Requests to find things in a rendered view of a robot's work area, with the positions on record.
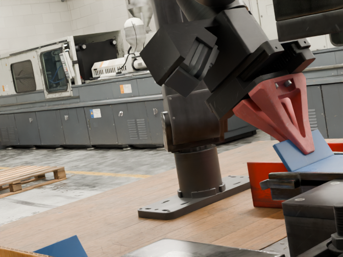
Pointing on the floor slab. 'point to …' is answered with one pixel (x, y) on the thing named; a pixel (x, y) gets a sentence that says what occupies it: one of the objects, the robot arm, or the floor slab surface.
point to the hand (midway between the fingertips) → (303, 147)
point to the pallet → (14, 179)
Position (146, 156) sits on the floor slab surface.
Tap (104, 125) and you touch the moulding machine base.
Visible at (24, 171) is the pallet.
